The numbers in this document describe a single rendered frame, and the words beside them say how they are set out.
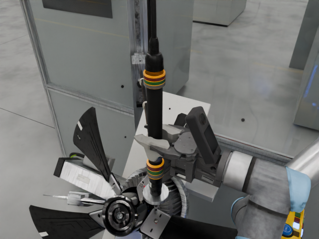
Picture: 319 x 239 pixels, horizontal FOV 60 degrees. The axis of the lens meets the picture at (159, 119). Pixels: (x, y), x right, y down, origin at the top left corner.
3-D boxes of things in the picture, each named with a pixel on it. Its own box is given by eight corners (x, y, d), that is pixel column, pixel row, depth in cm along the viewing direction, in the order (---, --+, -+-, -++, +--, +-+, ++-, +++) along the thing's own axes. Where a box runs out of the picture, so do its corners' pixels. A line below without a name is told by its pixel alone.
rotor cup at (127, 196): (112, 220, 94) (89, 229, 82) (125, 179, 95) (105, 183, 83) (149, 239, 89) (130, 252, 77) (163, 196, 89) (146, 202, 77)
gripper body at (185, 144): (166, 174, 63) (218, 195, 58) (167, 146, 58) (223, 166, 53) (180, 154, 68) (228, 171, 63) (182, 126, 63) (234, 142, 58)
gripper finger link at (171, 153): (147, 154, 59) (187, 163, 57) (147, 149, 58) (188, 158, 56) (154, 141, 63) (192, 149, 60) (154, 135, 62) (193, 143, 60)
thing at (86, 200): (123, 208, 97) (45, 197, 109) (123, 201, 97) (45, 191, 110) (120, 209, 95) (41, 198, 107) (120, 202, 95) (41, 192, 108)
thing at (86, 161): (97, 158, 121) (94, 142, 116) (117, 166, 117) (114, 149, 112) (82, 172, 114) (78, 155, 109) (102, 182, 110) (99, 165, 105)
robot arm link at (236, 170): (246, 173, 51) (256, 147, 57) (222, 164, 53) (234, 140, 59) (239, 199, 56) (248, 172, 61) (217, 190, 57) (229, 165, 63)
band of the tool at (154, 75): (143, 80, 57) (142, 68, 55) (164, 79, 57) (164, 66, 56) (144, 91, 53) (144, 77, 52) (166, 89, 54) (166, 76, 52)
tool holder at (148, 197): (141, 180, 79) (140, 155, 73) (165, 178, 80) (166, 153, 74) (143, 206, 72) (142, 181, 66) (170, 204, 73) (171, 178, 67)
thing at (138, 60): (132, 70, 127) (131, 52, 122) (147, 69, 127) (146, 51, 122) (133, 80, 118) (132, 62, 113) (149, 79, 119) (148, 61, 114)
